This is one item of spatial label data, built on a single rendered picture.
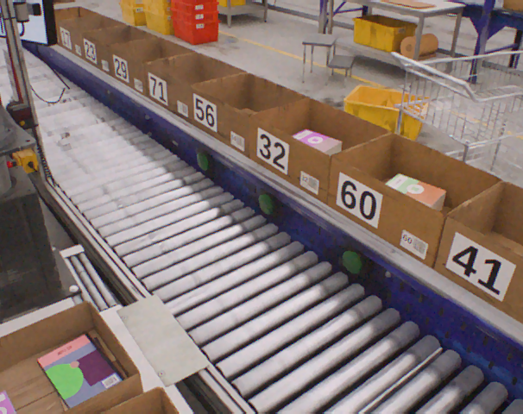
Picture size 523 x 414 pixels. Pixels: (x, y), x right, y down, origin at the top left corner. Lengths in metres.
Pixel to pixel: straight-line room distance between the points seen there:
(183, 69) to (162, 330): 1.47
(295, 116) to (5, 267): 1.10
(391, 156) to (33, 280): 1.15
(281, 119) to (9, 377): 1.20
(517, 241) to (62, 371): 1.24
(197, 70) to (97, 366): 1.65
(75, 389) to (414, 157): 1.17
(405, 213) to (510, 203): 0.32
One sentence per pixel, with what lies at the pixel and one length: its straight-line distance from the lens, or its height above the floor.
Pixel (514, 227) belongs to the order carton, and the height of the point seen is 0.93.
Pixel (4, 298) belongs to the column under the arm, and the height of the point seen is 0.80.
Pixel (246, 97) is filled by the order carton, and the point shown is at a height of 0.94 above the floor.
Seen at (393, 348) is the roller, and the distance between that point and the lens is 1.33.
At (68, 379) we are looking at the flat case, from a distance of 1.24.
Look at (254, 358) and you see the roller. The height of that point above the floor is 0.74.
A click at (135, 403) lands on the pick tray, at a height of 0.83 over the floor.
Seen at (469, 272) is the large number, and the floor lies 0.94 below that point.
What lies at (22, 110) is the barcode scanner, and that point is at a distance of 1.88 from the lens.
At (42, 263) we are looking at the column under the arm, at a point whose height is 0.86.
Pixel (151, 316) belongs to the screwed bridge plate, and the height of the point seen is 0.75.
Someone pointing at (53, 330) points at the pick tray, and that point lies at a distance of 1.33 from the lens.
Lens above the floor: 1.70
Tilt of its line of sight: 32 degrees down
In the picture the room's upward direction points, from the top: 1 degrees clockwise
